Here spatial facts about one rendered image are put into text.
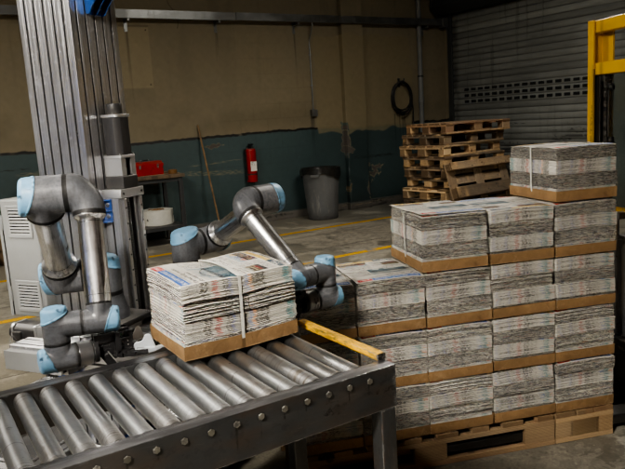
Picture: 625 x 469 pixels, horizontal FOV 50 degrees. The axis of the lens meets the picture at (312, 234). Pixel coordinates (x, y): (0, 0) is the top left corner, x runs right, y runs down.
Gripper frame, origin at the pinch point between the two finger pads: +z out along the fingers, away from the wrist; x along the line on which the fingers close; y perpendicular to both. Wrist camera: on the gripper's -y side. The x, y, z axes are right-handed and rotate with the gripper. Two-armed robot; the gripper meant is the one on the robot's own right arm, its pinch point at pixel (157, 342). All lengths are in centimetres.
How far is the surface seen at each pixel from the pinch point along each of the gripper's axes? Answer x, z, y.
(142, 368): -18.0, -10.6, -0.2
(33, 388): -13.3, -39.4, -0.1
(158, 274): -7.8, 0.0, 23.5
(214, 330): -23.9, 9.7, 7.8
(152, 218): 611, 196, -47
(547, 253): -19, 161, 6
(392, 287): 4, 97, -1
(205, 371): -32.7, 2.3, -0.2
